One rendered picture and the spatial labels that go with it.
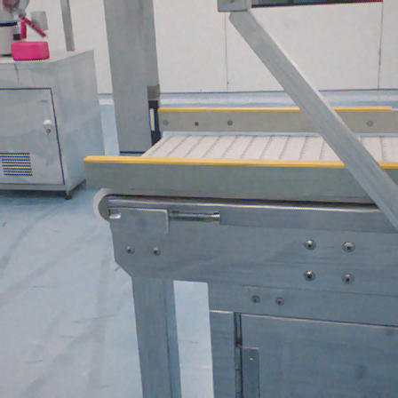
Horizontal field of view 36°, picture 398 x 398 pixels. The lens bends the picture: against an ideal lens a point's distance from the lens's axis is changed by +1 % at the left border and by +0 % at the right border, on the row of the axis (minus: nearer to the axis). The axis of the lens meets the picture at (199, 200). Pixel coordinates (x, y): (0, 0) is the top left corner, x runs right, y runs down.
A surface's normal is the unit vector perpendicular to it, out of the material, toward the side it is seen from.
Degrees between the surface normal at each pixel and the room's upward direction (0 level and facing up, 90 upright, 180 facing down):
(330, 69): 90
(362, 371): 90
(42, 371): 0
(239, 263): 90
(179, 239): 90
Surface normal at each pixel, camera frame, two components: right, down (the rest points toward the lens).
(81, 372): -0.05, -0.94
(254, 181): -0.24, 0.34
